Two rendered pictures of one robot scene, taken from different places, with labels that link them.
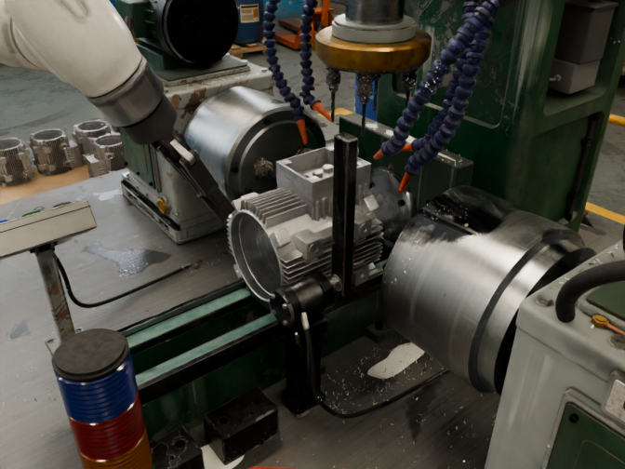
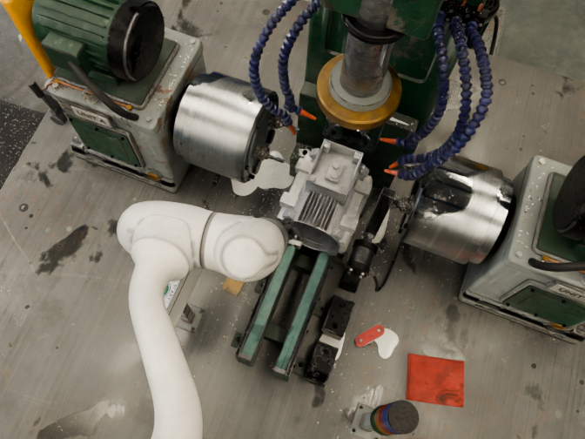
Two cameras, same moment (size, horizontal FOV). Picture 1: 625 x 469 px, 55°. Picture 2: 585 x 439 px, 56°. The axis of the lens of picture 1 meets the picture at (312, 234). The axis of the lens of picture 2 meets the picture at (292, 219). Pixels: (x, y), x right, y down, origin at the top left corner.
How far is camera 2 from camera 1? 0.98 m
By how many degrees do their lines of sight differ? 42
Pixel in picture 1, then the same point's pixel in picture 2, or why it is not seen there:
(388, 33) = (384, 100)
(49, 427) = (233, 373)
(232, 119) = (228, 133)
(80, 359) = (405, 423)
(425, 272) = (438, 233)
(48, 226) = (184, 292)
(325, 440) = (375, 298)
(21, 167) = not seen: outside the picture
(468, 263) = (464, 226)
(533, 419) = (505, 282)
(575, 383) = (532, 278)
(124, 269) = not seen: hidden behind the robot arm
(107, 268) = not seen: hidden behind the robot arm
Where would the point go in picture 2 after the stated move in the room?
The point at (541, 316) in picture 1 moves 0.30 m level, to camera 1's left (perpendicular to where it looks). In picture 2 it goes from (521, 264) to (410, 334)
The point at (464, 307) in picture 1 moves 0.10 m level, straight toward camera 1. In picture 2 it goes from (466, 247) to (480, 287)
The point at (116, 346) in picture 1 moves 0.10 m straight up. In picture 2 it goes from (411, 408) to (424, 405)
